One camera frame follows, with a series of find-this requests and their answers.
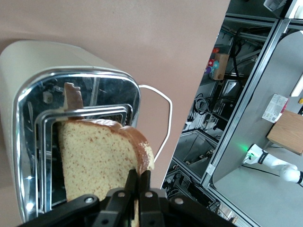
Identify aluminium rack frame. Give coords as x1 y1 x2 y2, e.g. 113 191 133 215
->
163 0 303 227

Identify cardboard box with hole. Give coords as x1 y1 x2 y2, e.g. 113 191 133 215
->
209 52 230 80

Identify printed paper label sheet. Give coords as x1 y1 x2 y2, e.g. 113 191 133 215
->
261 93 289 123

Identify brown bread slice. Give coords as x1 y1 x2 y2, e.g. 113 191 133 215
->
56 119 156 227

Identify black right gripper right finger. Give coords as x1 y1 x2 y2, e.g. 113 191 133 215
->
139 170 167 227

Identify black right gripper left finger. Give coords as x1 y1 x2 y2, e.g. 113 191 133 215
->
98 168 138 227

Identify brown wooden board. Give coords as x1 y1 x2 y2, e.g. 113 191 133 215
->
266 109 303 156

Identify white toaster power cord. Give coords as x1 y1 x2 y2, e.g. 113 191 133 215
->
138 84 173 164

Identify beige chrome-topped toaster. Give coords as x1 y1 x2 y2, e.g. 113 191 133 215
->
0 39 142 225

